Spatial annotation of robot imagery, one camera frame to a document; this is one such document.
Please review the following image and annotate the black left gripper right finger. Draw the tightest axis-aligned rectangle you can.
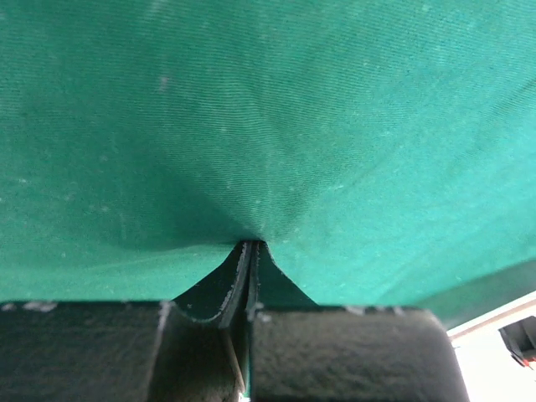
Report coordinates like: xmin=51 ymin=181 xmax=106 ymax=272
xmin=247 ymin=242 xmax=468 ymax=401

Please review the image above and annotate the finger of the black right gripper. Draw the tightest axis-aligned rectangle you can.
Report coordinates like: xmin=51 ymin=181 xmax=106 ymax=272
xmin=499 ymin=316 xmax=536 ymax=367

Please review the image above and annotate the green surgical cloth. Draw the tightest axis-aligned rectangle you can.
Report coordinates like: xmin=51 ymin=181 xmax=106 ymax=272
xmin=1 ymin=1 xmax=535 ymax=327

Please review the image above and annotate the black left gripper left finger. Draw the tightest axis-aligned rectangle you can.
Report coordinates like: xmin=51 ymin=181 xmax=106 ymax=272
xmin=1 ymin=242 xmax=251 ymax=401

